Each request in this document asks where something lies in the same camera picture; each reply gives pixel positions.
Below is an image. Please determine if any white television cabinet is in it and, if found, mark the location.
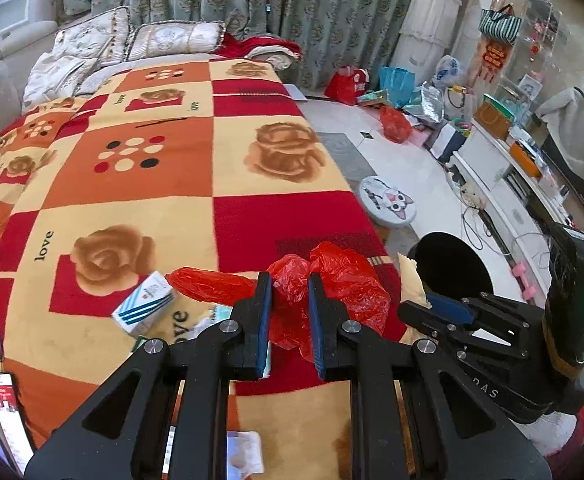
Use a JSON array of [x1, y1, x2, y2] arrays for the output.
[[451, 119, 584, 283]]

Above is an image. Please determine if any grey floor rug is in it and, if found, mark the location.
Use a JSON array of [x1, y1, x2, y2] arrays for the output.
[[316, 132, 374, 182]]

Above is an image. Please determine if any white patterned quilt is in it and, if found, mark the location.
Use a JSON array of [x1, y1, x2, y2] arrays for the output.
[[22, 52, 99, 112]]

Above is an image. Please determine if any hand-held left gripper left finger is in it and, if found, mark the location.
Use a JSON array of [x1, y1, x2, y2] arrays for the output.
[[24, 272, 273, 480]]

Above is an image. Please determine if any white power strip with cables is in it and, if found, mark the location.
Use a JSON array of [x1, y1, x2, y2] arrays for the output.
[[458, 184, 503, 253]]

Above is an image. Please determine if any orange box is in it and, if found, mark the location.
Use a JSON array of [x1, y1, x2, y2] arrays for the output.
[[509, 140, 543, 179]]

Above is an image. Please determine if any folded red blanket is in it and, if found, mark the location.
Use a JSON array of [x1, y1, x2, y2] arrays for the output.
[[219, 32, 304, 69]]

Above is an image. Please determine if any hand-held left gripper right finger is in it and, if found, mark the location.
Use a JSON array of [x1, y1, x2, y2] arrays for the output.
[[307, 273, 553, 480]]

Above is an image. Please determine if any pink dumbbell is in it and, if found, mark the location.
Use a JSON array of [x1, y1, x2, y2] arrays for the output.
[[511, 262, 548, 304]]

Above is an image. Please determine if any red orange checked printed blanket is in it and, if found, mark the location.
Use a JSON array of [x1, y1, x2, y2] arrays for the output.
[[0, 55, 409, 480]]

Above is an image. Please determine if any white patterned long cushion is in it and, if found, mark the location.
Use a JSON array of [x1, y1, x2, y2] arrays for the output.
[[126, 20, 226, 62]]

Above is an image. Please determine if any silver foil bag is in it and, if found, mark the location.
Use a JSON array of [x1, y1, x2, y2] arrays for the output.
[[411, 82, 446, 124]]

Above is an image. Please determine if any white shopping bag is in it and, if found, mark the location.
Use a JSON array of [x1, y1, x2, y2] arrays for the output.
[[444, 85, 476, 121]]

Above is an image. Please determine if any striped tote bag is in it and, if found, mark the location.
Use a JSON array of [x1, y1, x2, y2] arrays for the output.
[[478, 4, 523, 46]]

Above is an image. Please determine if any white patterned square cushion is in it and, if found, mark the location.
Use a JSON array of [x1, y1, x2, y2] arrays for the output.
[[53, 6, 134, 67]]

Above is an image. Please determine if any white blue striped box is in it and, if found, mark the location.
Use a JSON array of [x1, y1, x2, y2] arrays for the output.
[[111, 269, 178, 337]]

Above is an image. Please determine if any red plastic bag with contents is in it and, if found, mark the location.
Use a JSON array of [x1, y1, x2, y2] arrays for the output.
[[379, 105, 413, 144]]

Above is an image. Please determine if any lace covered standing air conditioner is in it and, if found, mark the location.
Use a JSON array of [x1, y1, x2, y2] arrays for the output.
[[394, 0, 466, 67]]

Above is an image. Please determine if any black round trash bin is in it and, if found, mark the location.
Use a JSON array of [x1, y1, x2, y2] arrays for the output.
[[406, 232, 494, 311]]

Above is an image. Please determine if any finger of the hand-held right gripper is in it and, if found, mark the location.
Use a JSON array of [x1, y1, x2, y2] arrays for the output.
[[425, 292, 546, 327], [397, 300, 529, 359]]

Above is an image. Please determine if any red gift bag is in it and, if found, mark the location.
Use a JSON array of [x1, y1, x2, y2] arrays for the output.
[[324, 66, 368, 106]]

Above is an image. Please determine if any grey green patterned curtain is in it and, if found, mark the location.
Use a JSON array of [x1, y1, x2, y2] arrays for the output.
[[54, 0, 423, 92]]

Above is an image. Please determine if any small red hanging decoration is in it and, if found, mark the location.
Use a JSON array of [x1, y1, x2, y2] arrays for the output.
[[479, 42, 513, 84]]

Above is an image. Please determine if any grey jacket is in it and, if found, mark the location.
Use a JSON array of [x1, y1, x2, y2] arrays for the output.
[[536, 87, 584, 202]]

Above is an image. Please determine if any navy white paper bag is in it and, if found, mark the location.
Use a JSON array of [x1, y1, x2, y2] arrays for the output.
[[429, 122, 466, 164]]

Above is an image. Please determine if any grey flat box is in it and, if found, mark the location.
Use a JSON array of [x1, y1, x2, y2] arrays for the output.
[[281, 82, 311, 104]]

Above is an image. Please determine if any cat print round stool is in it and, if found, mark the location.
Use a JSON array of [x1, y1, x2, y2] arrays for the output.
[[357, 175, 417, 229]]

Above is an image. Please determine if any teal shopping bag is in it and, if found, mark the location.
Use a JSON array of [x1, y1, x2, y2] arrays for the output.
[[377, 66, 416, 109]]

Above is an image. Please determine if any white blue plastic bag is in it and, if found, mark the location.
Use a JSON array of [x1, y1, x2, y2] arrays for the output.
[[434, 55, 461, 89]]

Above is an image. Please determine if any glass display shelf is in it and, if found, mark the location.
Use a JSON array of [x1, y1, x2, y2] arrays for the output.
[[517, 0, 564, 112]]

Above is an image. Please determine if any black television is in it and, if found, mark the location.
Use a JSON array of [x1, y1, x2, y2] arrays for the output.
[[541, 125, 584, 228]]

